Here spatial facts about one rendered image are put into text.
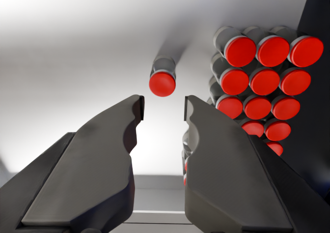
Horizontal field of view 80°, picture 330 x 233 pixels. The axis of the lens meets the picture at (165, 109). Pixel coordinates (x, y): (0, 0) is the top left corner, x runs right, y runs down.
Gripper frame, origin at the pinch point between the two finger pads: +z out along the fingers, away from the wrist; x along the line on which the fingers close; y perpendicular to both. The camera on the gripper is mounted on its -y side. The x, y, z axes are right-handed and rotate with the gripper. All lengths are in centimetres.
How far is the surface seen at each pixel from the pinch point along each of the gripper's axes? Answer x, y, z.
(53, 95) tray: -11.8, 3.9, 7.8
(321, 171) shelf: 20.4, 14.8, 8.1
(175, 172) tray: 1.2, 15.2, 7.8
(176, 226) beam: 5, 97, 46
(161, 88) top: -0.3, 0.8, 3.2
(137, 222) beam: -15, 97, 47
